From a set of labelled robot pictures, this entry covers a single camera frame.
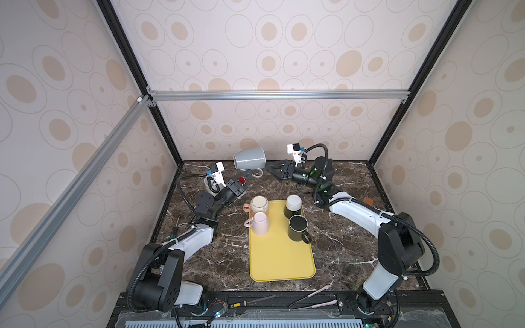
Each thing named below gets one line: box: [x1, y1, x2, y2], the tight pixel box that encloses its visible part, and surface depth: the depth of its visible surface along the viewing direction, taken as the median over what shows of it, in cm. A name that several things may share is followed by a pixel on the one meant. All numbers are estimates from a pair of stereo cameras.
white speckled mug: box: [203, 174, 223, 197], surface depth 70 cm
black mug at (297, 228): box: [287, 214, 312, 244], surface depth 87 cm
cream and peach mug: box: [242, 195, 269, 216], surface depth 94 cm
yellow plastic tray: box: [249, 199, 316, 283], surface depth 88 cm
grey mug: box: [232, 146, 266, 179], surface depth 73 cm
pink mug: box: [244, 211, 270, 237], surface depth 89 cm
